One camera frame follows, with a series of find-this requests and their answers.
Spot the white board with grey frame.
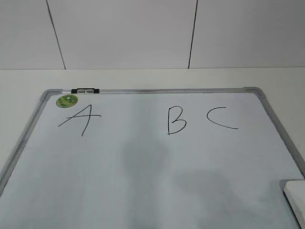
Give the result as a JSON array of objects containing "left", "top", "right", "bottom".
[{"left": 0, "top": 88, "right": 305, "bottom": 229}]

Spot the black silver board clip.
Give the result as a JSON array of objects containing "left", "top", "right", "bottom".
[{"left": 71, "top": 88, "right": 100, "bottom": 94}]

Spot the white whiteboard eraser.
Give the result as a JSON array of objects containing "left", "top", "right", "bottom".
[{"left": 284, "top": 180, "right": 305, "bottom": 229}]

